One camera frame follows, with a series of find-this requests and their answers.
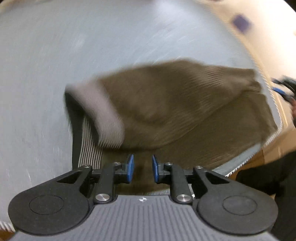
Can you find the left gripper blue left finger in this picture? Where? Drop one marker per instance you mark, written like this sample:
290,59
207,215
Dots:
108,177

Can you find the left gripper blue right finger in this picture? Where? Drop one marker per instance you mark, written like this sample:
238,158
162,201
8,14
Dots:
177,179

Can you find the brown corduroy pants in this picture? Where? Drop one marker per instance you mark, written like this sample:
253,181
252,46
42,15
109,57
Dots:
182,112

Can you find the person right hand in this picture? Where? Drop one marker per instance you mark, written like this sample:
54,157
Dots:
293,109

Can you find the purple folded mat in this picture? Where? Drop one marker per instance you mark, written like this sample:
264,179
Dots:
241,23

